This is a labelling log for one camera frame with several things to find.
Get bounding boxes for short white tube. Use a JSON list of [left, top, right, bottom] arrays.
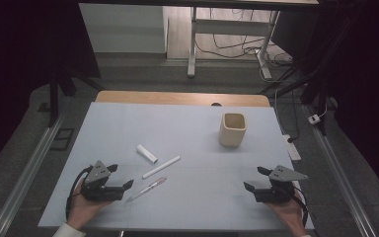
[[135, 143, 159, 165]]

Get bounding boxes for cream square cup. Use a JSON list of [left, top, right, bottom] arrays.
[[218, 113, 248, 148]]

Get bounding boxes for white power strip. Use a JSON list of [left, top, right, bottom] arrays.
[[282, 133, 302, 162]]

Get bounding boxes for long white stick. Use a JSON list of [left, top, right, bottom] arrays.
[[141, 155, 182, 181]]

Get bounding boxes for dark curtain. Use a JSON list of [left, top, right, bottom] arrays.
[[0, 0, 102, 179], [270, 0, 379, 205]]

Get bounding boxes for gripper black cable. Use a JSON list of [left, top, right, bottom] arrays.
[[65, 166, 94, 221], [292, 187, 310, 229]]

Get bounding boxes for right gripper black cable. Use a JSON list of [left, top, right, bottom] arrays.
[[292, 187, 310, 229]]

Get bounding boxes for person's right hand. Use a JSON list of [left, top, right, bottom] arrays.
[[265, 187, 307, 236]]

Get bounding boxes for clear pen with red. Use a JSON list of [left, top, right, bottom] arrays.
[[125, 176, 168, 203]]

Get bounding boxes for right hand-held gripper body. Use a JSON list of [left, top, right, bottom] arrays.
[[252, 164, 309, 204]]

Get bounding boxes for black floor plate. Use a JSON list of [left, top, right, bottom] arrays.
[[49, 127, 76, 152]]

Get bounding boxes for aluminium floor rail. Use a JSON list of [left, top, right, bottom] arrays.
[[0, 113, 65, 237], [304, 105, 378, 237]]

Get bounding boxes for black metal stand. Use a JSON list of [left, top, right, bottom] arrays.
[[260, 6, 353, 136], [47, 65, 107, 127]]

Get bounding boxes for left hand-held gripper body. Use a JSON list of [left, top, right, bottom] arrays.
[[79, 160, 126, 202]]

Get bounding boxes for person's left hand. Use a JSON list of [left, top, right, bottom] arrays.
[[67, 182, 113, 231]]

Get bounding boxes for tangle of black floor cables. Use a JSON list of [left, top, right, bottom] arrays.
[[195, 8, 294, 67]]

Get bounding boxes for white desk frame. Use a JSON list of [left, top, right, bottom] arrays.
[[187, 6, 281, 81]]

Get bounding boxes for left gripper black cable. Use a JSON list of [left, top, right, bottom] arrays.
[[65, 166, 94, 221]]

